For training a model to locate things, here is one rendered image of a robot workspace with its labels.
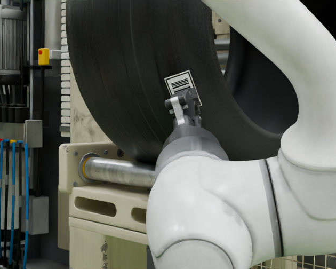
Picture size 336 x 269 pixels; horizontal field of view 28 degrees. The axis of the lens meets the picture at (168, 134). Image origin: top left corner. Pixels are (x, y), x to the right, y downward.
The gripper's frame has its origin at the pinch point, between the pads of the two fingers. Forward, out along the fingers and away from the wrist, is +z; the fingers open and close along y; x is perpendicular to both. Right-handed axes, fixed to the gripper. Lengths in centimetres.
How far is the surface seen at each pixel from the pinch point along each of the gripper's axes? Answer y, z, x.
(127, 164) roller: 14.9, 18.9, -16.7
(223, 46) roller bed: 16, 71, 6
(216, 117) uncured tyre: 5.5, 4.6, 2.9
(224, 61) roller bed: 19, 69, 5
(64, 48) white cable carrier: -1, 53, -27
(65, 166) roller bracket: 13.8, 24.4, -29.6
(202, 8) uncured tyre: -10.6, 7.7, 6.3
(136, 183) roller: 17.5, 15.3, -15.6
